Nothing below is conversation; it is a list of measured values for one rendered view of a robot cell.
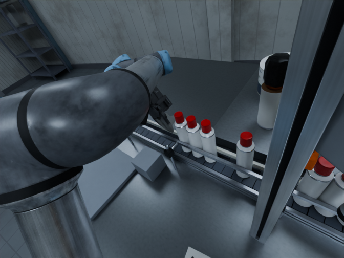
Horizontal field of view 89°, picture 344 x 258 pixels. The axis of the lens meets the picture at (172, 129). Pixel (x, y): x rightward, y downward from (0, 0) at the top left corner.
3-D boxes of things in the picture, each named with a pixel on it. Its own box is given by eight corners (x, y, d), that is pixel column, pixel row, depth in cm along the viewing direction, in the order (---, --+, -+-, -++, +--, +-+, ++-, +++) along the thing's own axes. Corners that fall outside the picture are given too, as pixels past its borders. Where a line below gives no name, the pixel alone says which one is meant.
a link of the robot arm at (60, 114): (103, 69, 14) (166, 41, 57) (0, 100, 16) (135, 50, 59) (149, 174, 19) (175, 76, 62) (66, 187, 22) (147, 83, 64)
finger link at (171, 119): (183, 124, 77) (170, 108, 74) (175, 133, 74) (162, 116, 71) (178, 125, 79) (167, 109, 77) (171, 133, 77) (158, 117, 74)
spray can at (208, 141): (219, 155, 71) (216, 119, 57) (213, 165, 68) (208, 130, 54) (208, 151, 74) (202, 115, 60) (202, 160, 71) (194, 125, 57)
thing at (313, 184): (315, 196, 53) (344, 157, 39) (310, 211, 50) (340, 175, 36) (295, 188, 56) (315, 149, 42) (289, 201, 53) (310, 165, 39)
